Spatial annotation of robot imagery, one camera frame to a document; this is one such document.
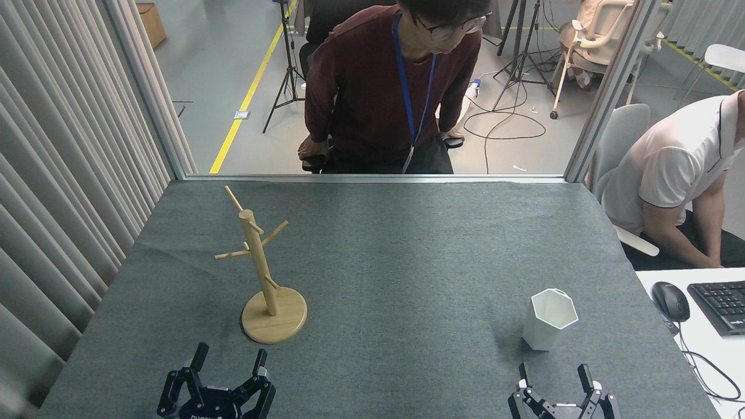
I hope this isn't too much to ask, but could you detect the white office chair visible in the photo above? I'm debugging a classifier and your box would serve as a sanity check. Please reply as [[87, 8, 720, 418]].
[[550, 0, 667, 120]]

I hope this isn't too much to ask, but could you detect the person in dark red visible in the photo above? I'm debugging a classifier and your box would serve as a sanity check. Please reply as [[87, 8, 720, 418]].
[[297, 0, 494, 175]]

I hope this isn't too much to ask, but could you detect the person's right hand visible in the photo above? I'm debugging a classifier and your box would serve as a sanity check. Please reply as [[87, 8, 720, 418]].
[[297, 136, 334, 161]]

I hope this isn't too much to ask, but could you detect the black keyboard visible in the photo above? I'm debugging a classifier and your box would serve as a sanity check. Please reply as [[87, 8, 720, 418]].
[[687, 281, 745, 336]]

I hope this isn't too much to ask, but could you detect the pale pleated curtain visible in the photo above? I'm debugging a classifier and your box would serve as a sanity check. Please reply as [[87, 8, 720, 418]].
[[664, 0, 745, 89]]

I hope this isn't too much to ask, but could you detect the silver table rail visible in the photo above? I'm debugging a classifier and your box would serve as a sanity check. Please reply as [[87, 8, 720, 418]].
[[175, 173, 568, 184]]

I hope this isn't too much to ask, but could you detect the black office chair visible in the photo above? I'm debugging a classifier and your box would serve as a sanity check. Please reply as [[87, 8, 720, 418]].
[[299, 0, 466, 174]]

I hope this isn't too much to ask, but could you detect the white desk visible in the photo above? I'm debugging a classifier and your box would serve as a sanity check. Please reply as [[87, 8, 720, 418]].
[[636, 268, 745, 419]]

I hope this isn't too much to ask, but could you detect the white hexagonal cup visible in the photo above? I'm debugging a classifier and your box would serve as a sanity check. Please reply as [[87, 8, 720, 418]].
[[521, 288, 579, 351]]

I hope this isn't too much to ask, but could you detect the black computer mouse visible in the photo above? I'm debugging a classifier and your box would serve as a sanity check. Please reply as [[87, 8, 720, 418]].
[[651, 282, 691, 322]]

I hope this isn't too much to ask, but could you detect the person in white shirt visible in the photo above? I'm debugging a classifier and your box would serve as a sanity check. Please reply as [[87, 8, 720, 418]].
[[602, 90, 745, 269]]

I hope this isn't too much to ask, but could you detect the white plastic chair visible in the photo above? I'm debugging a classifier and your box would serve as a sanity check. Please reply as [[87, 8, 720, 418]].
[[675, 44, 745, 106]]

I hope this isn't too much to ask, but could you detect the grey pleated curtain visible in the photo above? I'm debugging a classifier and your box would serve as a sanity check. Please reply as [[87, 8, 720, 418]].
[[0, 0, 197, 419]]

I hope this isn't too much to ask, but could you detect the grey shell chair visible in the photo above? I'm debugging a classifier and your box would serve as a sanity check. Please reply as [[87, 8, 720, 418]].
[[588, 104, 661, 257]]

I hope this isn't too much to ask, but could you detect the black floor cable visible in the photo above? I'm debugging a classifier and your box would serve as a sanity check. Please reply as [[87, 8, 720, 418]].
[[463, 70, 548, 174]]

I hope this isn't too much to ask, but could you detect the silver frame post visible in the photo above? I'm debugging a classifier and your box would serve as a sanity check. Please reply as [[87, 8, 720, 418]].
[[565, 0, 662, 183], [102, 0, 197, 179]]

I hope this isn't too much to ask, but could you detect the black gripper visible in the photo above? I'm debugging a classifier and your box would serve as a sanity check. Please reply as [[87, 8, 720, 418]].
[[508, 363, 622, 419], [157, 342, 278, 419]]

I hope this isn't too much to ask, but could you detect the wooden cup rack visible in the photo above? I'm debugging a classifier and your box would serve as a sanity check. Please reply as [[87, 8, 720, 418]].
[[214, 186, 308, 344]]

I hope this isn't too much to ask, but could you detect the slim black tripod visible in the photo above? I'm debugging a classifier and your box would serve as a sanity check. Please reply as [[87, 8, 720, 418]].
[[263, 0, 307, 134]]

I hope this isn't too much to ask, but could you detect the black mouse cable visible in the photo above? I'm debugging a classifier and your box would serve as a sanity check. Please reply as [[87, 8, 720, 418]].
[[669, 322, 745, 403]]

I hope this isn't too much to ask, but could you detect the white long floor device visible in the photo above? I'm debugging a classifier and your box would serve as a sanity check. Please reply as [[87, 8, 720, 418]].
[[463, 79, 483, 117]]

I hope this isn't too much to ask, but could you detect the black tripod with cables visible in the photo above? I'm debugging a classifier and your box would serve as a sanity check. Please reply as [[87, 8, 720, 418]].
[[492, 0, 559, 112]]

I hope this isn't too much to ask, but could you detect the blue lanyard with badge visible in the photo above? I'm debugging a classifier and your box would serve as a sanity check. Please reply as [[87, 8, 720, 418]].
[[392, 12, 437, 174]]

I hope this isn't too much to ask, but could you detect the cardboard box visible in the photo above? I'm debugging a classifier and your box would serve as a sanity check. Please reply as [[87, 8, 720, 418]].
[[137, 3, 168, 49]]

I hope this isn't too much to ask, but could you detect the dark grey table cloth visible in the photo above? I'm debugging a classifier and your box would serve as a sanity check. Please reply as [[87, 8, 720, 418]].
[[38, 179, 722, 419]]

